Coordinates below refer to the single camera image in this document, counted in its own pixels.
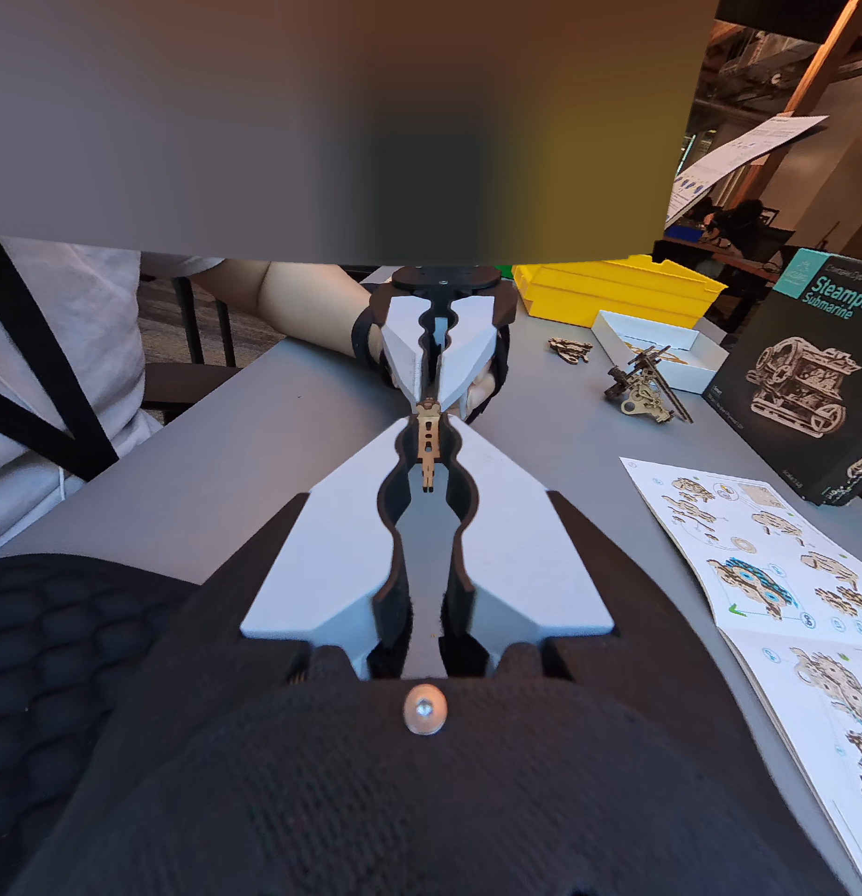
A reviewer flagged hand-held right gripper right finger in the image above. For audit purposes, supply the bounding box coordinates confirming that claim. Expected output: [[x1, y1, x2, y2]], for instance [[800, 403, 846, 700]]
[[438, 414, 615, 680]]

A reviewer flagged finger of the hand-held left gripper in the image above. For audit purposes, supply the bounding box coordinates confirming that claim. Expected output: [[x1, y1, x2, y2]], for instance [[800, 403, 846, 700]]
[[383, 295, 432, 410], [434, 294, 498, 414]]

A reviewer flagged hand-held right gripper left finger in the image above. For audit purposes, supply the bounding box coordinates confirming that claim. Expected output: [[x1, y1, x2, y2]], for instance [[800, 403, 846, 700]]
[[241, 414, 421, 680]]

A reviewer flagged small wooden model part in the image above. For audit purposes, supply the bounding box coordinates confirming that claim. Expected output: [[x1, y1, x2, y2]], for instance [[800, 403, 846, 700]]
[[415, 398, 446, 494]]

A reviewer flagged person's left forearm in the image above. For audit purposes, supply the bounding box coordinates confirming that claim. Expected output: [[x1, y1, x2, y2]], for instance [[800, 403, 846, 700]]
[[189, 260, 372, 361]]

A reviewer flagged person's left hand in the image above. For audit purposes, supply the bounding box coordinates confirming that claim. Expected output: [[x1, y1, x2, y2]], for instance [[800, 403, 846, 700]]
[[364, 323, 496, 420]]

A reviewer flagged yellow plastic bin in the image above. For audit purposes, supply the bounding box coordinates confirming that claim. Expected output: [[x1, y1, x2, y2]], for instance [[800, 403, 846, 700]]
[[511, 253, 727, 330]]

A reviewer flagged wooden gear model assembly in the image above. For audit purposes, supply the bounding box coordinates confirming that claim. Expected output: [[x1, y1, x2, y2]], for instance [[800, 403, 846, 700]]
[[603, 345, 694, 427]]

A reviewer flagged white cardboard tray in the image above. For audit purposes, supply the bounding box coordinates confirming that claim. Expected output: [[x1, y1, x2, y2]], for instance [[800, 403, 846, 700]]
[[591, 309, 729, 395]]

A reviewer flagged dark wooden chair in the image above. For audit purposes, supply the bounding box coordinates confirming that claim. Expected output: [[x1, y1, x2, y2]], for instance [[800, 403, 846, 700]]
[[140, 276, 292, 424]]

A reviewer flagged model instruction booklet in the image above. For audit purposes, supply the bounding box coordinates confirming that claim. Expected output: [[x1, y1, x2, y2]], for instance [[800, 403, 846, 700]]
[[620, 456, 862, 893]]

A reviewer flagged black model kit box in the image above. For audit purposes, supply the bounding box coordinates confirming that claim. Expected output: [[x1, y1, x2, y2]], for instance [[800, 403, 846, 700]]
[[702, 246, 862, 508]]

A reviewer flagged person's white shirt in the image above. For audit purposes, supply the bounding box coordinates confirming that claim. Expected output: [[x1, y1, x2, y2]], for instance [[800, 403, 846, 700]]
[[0, 234, 225, 561]]

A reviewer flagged large printed paper sheet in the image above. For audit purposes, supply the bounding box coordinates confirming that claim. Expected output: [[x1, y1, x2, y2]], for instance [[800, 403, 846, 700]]
[[665, 115, 831, 221]]

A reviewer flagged black harness strap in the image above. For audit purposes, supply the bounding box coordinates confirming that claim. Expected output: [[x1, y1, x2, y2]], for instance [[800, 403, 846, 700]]
[[0, 234, 120, 484]]

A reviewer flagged wooden post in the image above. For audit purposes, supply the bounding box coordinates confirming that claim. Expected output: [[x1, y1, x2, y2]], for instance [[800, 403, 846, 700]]
[[735, 0, 862, 211]]

